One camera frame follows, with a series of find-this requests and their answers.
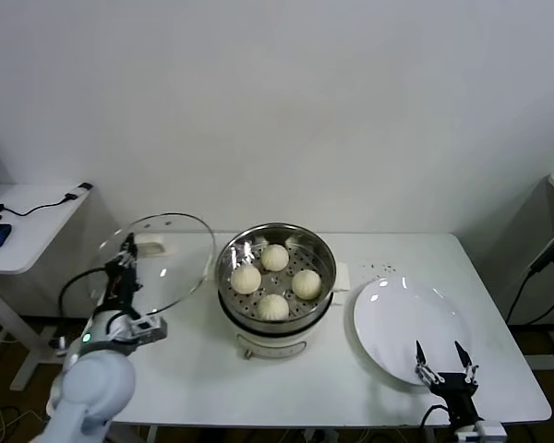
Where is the stainless steel steamer basket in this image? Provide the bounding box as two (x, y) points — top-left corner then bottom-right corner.
(204, 222), (352, 334)

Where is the white electric cooking pot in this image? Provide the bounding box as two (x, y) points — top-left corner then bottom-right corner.
(216, 285), (345, 361)

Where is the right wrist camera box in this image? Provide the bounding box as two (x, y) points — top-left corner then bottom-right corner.
(456, 418), (508, 443)

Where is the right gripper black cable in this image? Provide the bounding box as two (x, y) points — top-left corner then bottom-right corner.
(418, 404), (453, 443)

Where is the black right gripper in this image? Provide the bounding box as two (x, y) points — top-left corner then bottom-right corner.
(414, 340), (481, 424)

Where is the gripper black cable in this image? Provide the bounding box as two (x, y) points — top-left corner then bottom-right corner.
(57, 266), (114, 324)
(418, 404), (453, 443)

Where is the white side desk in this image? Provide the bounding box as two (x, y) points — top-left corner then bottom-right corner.
(0, 183), (93, 393)

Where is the black cable with adapter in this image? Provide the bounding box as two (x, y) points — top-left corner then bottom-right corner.
(505, 221), (554, 325)

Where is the white round plate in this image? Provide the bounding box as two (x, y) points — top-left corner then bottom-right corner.
(353, 276), (473, 387)

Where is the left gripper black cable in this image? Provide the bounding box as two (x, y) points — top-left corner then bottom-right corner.
(57, 266), (114, 324)

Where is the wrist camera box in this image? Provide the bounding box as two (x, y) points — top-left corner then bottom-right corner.
(127, 316), (170, 346)
(456, 418), (508, 443)

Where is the glass pot lid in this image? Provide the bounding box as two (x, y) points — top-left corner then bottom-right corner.
(86, 211), (217, 319)

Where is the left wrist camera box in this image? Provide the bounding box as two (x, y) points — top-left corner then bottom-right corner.
(127, 316), (170, 346)

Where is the black cable with plug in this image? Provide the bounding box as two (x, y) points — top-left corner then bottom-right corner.
(0, 183), (96, 218)

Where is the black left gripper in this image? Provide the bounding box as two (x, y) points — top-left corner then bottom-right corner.
(102, 232), (143, 308)

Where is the white steamed baozi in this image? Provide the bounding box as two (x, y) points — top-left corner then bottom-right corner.
(290, 269), (323, 300)
(260, 243), (291, 272)
(230, 264), (263, 295)
(257, 293), (291, 322)

